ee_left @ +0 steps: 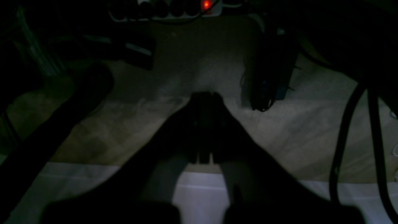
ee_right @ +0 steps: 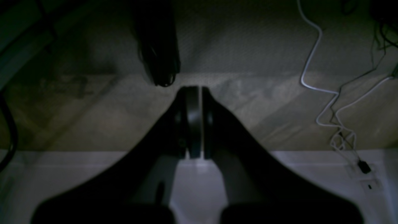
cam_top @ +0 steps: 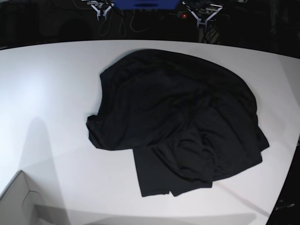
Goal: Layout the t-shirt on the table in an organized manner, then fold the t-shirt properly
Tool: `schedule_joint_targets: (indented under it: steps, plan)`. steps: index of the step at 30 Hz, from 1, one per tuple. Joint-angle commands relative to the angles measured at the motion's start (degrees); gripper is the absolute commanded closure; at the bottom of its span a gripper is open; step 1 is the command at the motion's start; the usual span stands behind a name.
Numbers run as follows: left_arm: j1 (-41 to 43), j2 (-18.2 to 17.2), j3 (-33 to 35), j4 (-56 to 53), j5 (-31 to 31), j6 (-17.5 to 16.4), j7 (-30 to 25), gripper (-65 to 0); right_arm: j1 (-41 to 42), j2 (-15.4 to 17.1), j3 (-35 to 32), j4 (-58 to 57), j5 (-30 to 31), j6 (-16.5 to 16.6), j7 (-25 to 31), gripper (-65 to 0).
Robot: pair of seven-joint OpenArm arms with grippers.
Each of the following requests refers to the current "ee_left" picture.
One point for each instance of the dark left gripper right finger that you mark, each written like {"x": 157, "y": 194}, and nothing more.
{"x": 261, "y": 190}

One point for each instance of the white power strip red switch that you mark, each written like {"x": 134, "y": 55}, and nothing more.
{"x": 158, "y": 10}

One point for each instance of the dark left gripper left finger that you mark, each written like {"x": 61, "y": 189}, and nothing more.
{"x": 141, "y": 191}

